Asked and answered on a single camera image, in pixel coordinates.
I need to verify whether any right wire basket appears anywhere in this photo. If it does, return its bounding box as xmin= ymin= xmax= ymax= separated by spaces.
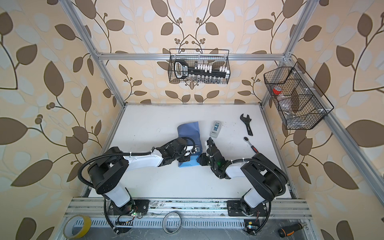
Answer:
xmin=264 ymin=63 xmax=334 ymax=130

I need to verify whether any wire basket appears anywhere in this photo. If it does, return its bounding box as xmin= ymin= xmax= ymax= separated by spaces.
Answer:
xmin=168 ymin=48 xmax=231 ymax=85
xmin=264 ymin=63 xmax=334 ymax=130

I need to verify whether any back wire basket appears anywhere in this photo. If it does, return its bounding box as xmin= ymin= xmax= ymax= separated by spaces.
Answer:
xmin=168 ymin=48 xmax=231 ymax=85

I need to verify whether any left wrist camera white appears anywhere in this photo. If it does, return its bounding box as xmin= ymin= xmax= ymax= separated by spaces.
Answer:
xmin=184 ymin=146 xmax=200 ymax=156

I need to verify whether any red handled ratchet wrench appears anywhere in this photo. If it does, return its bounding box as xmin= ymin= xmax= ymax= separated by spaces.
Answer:
xmin=244 ymin=137 xmax=259 ymax=154

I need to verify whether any orange black screwdriver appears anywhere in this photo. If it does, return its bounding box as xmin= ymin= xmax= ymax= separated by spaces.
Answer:
xmin=277 ymin=223 xmax=307 ymax=238

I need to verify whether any grey ring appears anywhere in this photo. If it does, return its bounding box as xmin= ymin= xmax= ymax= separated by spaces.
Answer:
xmin=161 ymin=211 xmax=183 ymax=235

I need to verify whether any yellow tape roll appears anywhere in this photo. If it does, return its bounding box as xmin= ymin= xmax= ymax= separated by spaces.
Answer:
xmin=63 ymin=215 xmax=92 ymax=240

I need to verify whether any red capped plastic item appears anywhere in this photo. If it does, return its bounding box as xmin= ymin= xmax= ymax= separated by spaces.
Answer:
xmin=273 ymin=86 xmax=283 ymax=96

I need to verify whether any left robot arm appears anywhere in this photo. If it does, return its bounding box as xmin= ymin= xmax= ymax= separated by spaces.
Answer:
xmin=78 ymin=137 xmax=200 ymax=209

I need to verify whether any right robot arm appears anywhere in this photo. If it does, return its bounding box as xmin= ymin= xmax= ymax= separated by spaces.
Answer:
xmin=198 ymin=138 xmax=288 ymax=216

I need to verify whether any black socket set rail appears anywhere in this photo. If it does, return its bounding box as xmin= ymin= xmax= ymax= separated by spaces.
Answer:
xmin=173 ymin=60 xmax=231 ymax=79

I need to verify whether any black adjustable wrench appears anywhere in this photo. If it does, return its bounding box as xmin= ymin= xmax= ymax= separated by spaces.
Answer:
xmin=240 ymin=114 xmax=253 ymax=136

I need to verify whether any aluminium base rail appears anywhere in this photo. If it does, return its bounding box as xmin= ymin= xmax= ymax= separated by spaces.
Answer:
xmin=61 ymin=197 xmax=313 ymax=229

